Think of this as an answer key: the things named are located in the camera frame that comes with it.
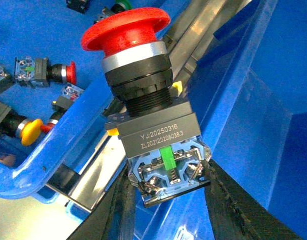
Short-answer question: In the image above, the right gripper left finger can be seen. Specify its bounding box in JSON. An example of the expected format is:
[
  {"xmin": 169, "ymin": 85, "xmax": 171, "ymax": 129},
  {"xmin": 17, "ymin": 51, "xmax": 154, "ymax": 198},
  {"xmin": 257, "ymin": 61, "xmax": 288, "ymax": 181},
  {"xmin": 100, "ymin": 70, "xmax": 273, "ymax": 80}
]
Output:
[{"xmin": 68, "ymin": 165, "xmax": 136, "ymax": 240}]

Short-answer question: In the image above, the green push button centre right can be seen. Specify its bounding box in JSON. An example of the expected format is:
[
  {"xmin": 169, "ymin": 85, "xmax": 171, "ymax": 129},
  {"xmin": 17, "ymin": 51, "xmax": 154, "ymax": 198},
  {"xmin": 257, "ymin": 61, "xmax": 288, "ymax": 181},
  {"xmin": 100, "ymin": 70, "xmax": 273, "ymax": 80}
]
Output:
[{"xmin": 65, "ymin": 0, "xmax": 91, "ymax": 14}]

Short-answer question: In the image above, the green push button by wall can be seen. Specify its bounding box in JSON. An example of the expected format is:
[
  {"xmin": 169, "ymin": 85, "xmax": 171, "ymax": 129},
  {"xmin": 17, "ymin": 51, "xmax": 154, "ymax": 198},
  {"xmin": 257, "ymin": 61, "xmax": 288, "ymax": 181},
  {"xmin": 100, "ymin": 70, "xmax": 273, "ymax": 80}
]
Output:
[{"xmin": 93, "ymin": 0, "xmax": 133, "ymax": 24}]

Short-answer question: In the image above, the small yellow push button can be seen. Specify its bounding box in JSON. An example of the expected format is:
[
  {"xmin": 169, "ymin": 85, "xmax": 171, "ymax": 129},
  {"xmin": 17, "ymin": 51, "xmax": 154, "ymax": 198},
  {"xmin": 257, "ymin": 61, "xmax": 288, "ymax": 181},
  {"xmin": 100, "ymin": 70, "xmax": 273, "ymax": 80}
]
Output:
[{"xmin": 0, "ymin": 102, "xmax": 43, "ymax": 146}]

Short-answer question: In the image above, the red mushroom push button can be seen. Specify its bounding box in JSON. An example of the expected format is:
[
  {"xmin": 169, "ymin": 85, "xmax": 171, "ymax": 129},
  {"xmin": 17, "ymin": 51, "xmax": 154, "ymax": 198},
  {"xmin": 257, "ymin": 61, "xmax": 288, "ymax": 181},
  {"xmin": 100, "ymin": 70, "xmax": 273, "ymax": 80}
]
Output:
[{"xmin": 81, "ymin": 7, "xmax": 212, "ymax": 208}]

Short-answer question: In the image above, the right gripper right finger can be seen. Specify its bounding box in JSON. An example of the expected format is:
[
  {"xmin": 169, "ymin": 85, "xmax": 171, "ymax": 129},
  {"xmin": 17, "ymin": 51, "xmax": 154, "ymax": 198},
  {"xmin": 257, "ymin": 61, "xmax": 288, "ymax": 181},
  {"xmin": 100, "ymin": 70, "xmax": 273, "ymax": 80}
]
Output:
[{"xmin": 204, "ymin": 159, "xmax": 301, "ymax": 240}]

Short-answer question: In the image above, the red push button lying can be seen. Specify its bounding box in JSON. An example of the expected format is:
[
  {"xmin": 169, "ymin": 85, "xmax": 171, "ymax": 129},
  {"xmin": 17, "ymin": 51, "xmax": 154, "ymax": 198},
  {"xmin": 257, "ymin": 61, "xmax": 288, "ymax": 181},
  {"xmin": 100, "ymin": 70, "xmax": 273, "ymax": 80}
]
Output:
[{"xmin": 14, "ymin": 56, "xmax": 77, "ymax": 88}]

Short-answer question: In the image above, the black contact block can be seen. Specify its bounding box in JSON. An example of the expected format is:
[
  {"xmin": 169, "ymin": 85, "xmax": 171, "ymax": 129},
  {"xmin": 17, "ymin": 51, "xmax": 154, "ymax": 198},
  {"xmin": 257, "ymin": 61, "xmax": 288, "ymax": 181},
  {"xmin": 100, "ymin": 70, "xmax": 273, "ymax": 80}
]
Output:
[{"xmin": 0, "ymin": 64, "xmax": 15, "ymax": 94}]

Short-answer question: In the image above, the blue source bin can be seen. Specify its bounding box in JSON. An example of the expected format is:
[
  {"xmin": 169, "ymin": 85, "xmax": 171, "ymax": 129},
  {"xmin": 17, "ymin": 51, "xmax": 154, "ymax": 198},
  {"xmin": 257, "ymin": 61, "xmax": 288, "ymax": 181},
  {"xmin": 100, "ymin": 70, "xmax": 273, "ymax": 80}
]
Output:
[{"xmin": 0, "ymin": 0, "xmax": 202, "ymax": 201}]

